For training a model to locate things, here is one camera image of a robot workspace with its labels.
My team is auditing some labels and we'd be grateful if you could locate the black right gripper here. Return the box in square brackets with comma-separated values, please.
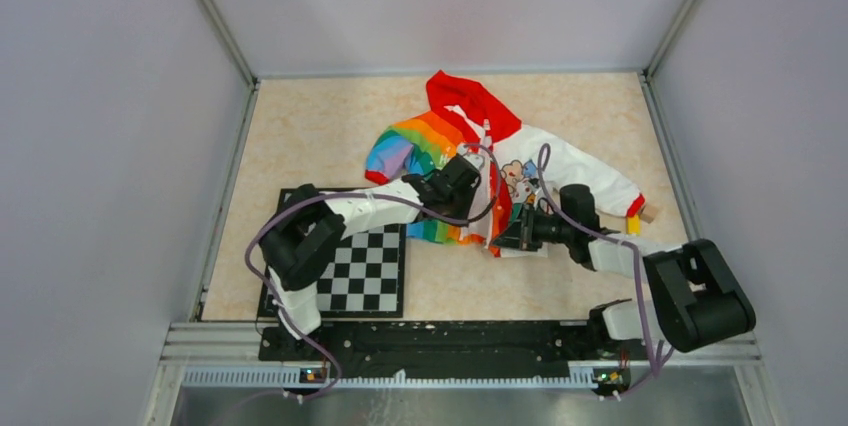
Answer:
[491, 202, 574, 252]

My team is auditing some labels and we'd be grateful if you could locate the rainbow and white kids jacket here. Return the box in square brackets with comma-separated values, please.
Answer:
[364, 71, 646, 257]

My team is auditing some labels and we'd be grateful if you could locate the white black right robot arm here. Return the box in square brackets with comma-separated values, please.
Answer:
[493, 184, 757, 358]

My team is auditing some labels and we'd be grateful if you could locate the black white checkerboard mat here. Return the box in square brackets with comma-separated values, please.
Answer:
[258, 202, 406, 319]

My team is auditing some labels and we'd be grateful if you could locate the yellow small block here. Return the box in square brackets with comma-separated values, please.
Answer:
[626, 214, 642, 235]

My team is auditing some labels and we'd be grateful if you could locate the beige wooden small block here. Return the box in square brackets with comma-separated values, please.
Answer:
[639, 203, 660, 223]

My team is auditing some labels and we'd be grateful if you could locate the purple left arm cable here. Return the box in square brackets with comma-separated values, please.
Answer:
[243, 141, 501, 404]

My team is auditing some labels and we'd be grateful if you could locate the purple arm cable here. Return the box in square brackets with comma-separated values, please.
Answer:
[535, 142, 676, 398]
[243, 141, 501, 404]

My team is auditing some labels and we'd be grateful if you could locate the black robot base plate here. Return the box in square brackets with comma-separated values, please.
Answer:
[258, 321, 618, 379]

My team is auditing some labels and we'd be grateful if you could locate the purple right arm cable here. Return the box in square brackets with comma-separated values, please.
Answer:
[535, 142, 676, 398]

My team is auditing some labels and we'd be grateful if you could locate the aluminium frame rail front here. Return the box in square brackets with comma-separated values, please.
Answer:
[145, 319, 773, 425]

